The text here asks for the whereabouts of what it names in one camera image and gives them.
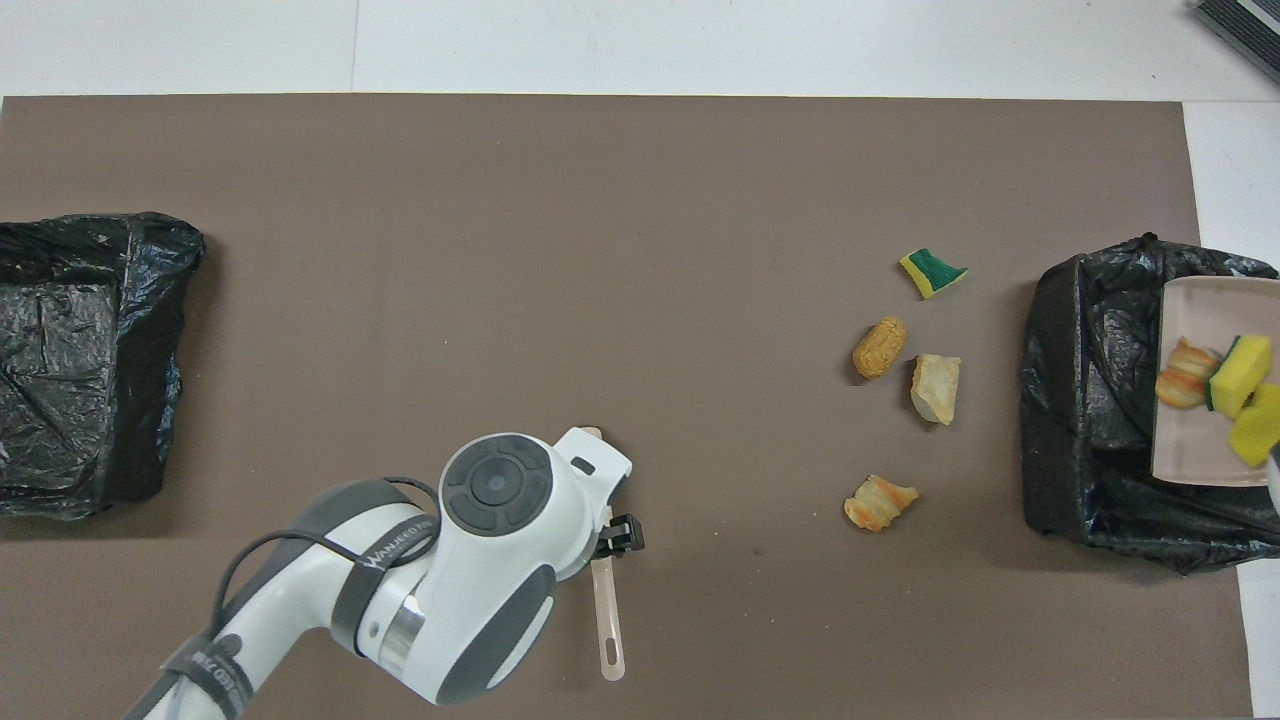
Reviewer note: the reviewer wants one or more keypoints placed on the beige plastic dustpan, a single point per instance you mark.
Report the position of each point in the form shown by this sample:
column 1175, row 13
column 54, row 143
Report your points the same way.
column 1190, row 440

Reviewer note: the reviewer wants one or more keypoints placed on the green yellow sponge piece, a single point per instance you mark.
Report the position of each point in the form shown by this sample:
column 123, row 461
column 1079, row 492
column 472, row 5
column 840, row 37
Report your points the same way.
column 935, row 272

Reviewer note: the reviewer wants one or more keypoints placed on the brown table mat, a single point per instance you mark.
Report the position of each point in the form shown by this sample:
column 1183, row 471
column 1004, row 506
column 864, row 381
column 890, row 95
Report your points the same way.
column 300, row 300

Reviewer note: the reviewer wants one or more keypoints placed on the beige hand brush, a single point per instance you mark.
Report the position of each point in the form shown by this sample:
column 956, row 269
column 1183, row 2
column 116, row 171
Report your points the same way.
column 608, row 620

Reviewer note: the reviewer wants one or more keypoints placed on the grey ribbed object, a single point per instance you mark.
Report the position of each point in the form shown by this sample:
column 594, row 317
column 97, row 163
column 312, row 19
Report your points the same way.
column 1245, row 22

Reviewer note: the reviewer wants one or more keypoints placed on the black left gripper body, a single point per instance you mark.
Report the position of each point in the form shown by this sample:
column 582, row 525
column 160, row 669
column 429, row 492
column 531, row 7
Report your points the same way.
column 604, row 546

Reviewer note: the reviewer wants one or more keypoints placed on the black bag lined bin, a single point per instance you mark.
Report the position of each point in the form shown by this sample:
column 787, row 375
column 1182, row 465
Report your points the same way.
column 1060, row 400
column 140, row 300

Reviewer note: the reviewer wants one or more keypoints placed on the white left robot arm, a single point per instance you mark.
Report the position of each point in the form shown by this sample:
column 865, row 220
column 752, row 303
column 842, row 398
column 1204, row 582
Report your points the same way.
column 480, row 600

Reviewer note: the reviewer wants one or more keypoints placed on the orange white bread piece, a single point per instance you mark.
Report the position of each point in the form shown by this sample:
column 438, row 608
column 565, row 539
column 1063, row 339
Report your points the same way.
column 878, row 503

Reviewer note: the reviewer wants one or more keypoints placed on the golden brown bread roll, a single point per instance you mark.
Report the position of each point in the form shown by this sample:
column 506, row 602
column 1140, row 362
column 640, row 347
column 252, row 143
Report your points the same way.
column 879, row 348

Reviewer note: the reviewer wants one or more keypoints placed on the beige orange bread piece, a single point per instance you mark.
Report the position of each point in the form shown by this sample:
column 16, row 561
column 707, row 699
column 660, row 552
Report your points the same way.
column 1185, row 375

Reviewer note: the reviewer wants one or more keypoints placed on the beige bread chunk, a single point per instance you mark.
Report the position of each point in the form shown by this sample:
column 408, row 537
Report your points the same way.
column 936, row 388

